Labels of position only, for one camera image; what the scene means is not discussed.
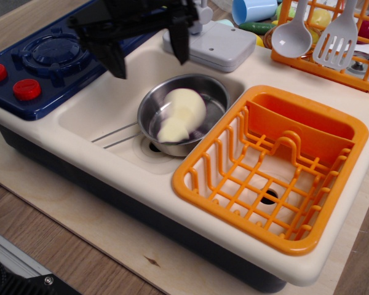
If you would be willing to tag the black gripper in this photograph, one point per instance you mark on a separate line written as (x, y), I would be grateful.
(101, 25)

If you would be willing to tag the purple toy eggplant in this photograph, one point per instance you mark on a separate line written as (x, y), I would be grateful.
(185, 112)

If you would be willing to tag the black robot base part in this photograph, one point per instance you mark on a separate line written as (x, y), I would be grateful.
(11, 283)

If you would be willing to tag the steel pan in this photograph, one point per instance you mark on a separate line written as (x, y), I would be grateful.
(151, 112)

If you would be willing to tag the light blue plastic cup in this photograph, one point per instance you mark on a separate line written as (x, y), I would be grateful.
(244, 11)

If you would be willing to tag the green toy cucumber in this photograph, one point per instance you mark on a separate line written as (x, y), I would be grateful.
(257, 27)

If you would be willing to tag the navy blue toy stove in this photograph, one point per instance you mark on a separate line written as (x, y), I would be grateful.
(52, 56)

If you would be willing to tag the red stove knob front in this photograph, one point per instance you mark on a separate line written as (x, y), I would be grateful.
(26, 89)

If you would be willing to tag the grey toy ladle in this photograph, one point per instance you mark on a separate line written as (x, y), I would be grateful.
(292, 39)

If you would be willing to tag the cream toy sink unit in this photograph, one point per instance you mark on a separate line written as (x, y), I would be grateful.
(109, 103)

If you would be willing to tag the orange dish basket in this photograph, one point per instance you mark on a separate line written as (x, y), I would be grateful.
(273, 167)

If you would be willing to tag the yellow toy fruit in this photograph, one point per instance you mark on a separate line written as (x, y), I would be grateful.
(321, 17)

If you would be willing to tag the grey toy slotted spatula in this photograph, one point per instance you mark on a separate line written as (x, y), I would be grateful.
(336, 45)

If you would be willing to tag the steel pot lid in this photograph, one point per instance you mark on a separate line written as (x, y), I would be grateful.
(358, 68)

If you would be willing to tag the orange utensil rack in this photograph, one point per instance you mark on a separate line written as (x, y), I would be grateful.
(306, 62)

